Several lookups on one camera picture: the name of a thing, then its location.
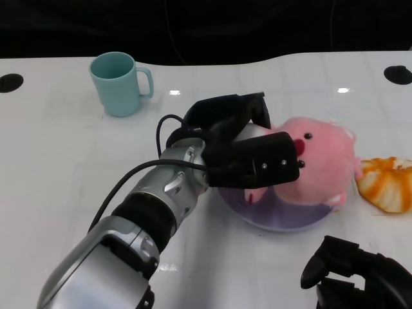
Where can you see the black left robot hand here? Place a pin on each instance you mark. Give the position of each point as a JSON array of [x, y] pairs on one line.
[[222, 128]]

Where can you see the orange striped bread bun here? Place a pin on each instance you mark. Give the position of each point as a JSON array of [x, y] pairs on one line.
[[383, 186]]

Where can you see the black round table grommet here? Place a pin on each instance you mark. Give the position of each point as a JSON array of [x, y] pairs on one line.
[[398, 74], [10, 83]]

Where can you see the black backdrop cloth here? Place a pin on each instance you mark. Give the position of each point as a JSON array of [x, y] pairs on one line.
[[225, 25]]

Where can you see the purple plastic plate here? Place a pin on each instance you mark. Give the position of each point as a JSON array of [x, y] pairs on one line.
[[283, 219]]

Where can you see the pink plush beaver doll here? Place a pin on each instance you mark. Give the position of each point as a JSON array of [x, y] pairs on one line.
[[322, 167]]

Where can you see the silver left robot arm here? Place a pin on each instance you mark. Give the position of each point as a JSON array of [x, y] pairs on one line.
[[96, 264]]

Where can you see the teal plastic mug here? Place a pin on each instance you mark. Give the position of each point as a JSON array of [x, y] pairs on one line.
[[119, 93]]

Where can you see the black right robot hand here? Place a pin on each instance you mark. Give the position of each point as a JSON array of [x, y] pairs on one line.
[[386, 283]]

